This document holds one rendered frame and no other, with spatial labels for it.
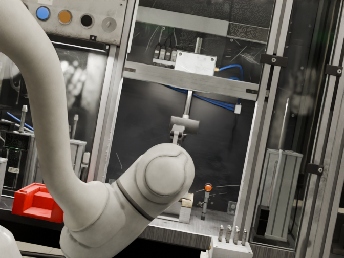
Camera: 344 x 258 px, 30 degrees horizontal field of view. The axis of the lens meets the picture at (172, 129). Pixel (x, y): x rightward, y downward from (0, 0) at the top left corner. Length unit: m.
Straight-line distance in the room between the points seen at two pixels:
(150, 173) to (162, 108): 1.06
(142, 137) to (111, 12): 0.57
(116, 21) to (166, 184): 0.73
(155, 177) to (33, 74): 0.28
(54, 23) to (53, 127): 0.75
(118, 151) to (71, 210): 1.05
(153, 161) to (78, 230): 0.18
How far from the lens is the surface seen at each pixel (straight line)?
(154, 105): 2.16
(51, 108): 1.03
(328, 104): 1.75
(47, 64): 1.00
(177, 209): 1.94
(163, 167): 1.10
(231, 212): 2.16
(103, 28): 1.74
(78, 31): 1.75
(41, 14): 1.77
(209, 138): 2.16
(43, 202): 1.70
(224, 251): 1.56
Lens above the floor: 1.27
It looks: 3 degrees down
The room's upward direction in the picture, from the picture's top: 10 degrees clockwise
